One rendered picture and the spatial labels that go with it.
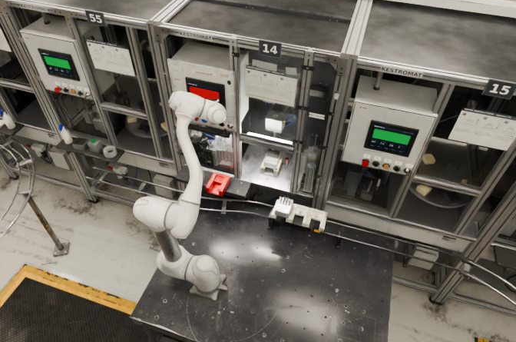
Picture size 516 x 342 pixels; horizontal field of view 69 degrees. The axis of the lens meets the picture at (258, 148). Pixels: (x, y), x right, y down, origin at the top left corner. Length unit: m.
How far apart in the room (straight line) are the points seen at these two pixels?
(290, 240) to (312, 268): 0.25
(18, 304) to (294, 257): 2.23
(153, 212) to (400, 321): 2.23
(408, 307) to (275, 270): 1.29
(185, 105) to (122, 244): 2.08
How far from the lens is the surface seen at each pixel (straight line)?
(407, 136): 2.19
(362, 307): 2.62
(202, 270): 2.35
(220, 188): 2.67
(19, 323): 3.67
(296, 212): 2.68
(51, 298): 3.66
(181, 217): 1.88
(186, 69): 2.32
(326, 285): 2.64
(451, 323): 3.58
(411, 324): 3.45
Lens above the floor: 3.01
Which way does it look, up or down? 44 degrees down
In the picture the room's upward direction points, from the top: 1 degrees clockwise
